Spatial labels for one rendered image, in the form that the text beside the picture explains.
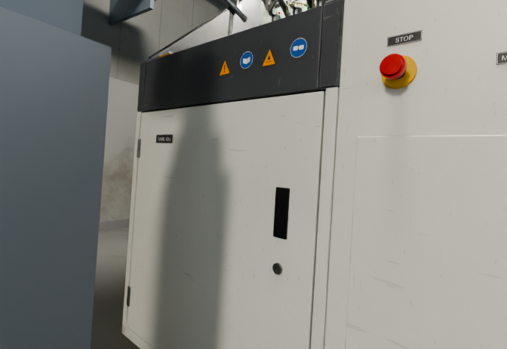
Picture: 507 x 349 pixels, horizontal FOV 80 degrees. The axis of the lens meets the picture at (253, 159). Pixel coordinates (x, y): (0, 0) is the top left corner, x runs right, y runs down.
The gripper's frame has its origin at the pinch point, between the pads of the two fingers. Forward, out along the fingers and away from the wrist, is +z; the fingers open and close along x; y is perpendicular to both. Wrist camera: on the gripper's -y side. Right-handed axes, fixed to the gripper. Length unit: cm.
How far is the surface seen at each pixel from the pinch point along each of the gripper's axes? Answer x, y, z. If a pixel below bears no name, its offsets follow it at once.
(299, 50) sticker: 26.6, 23.2, 26.0
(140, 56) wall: -204, -67, -44
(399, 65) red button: 46, 27, 34
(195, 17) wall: -210, -129, -107
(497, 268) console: 58, 23, 60
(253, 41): 14.1, 23.1, 21.7
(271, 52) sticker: 19.5, 23.2, 25.1
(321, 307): 34, 23, 73
